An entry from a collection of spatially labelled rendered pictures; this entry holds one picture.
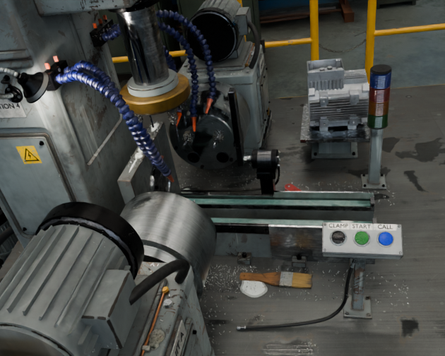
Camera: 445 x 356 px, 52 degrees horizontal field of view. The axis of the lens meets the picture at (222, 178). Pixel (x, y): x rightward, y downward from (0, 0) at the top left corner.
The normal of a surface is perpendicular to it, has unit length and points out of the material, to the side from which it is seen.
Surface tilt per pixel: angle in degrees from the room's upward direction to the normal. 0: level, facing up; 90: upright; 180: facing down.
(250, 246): 90
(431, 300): 0
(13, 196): 90
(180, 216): 32
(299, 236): 90
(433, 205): 0
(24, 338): 90
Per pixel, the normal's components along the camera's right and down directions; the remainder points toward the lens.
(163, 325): -0.14, -0.80
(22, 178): -0.18, 0.60
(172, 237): 0.45, -0.65
